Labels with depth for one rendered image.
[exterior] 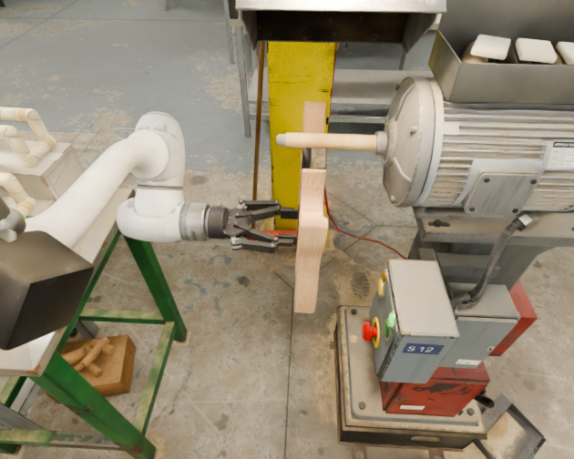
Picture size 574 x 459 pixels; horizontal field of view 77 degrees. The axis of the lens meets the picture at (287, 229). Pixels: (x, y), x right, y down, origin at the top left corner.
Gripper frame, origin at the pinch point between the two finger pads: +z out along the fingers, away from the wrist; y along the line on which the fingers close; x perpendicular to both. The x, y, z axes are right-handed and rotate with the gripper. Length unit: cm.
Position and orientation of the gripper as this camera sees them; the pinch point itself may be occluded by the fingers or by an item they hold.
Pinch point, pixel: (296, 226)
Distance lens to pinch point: 83.7
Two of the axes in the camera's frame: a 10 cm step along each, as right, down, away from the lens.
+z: 10.0, 0.5, -0.3
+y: -0.5, 8.0, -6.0
